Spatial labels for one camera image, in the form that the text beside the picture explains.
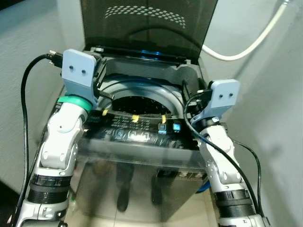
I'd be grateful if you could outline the black washer control panel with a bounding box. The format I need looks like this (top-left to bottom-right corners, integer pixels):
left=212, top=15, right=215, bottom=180
left=81, top=108, right=205, bottom=153

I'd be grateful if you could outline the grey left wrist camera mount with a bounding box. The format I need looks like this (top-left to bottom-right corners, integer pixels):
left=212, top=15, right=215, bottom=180
left=61, top=49, right=103, bottom=110

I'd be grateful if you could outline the grey top-load washing machine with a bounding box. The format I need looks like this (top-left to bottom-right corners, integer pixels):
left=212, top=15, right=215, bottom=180
left=71, top=45, right=223, bottom=224

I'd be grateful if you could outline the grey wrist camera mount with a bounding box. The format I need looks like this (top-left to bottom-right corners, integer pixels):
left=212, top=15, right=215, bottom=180
left=191, top=79, right=241, bottom=128
left=61, top=49, right=103, bottom=110

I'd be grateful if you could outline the white water hose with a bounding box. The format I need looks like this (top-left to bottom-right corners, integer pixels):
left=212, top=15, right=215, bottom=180
left=201, top=0, right=290, bottom=61

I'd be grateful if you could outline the washer drum with grey rim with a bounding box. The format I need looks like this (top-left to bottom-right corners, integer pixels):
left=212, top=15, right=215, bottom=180
left=100, top=75, right=186, bottom=120

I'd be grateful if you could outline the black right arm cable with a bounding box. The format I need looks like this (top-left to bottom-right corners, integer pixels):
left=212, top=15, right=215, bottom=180
left=184, top=92, right=264, bottom=219

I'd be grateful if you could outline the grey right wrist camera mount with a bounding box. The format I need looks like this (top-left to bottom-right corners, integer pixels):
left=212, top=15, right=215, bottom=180
left=191, top=79, right=241, bottom=128

